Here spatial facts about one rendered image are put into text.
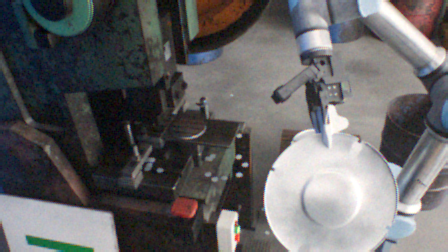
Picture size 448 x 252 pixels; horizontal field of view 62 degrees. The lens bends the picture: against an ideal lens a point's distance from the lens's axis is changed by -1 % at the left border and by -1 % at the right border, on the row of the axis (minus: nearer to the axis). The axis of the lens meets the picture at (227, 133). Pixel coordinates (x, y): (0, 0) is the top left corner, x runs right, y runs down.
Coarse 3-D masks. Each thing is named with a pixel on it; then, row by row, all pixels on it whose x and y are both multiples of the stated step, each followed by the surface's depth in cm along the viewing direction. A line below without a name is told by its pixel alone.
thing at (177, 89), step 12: (168, 12) 116; (168, 24) 116; (168, 36) 118; (168, 48) 118; (168, 60) 120; (168, 72) 118; (180, 72) 125; (180, 84) 124; (132, 96) 121; (144, 96) 120; (156, 96) 119; (168, 96) 120; (180, 96) 122; (132, 108) 124; (144, 108) 123; (156, 108) 121
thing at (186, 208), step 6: (180, 198) 109; (174, 204) 107; (180, 204) 107; (186, 204) 107; (192, 204) 107; (174, 210) 105; (180, 210) 105; (186, 210) 105; (192, 210) 105; (180, 216) 105; (186, 216) 104; (192, 216) 105
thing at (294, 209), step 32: (288, 160) 82; (320, 160) 82; (352, 160) 82; (384, 160) 81; (288, 192) 82; (320, 192) 81; (352, 192) 81; (384, 192) 82; (288, 224) 82; (320, 224) 82; (352, 224) 82
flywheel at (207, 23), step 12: (204, 0) 142; (216, 0) 140; (228, 0) 138; (240, 0) 134; (252, 0) 133; (204, 12) 145; (216, 12) 141; (228, 12) 138; (240, 12) 137; (204, 24) 144; (216, 24) 142; (228, 24) 141
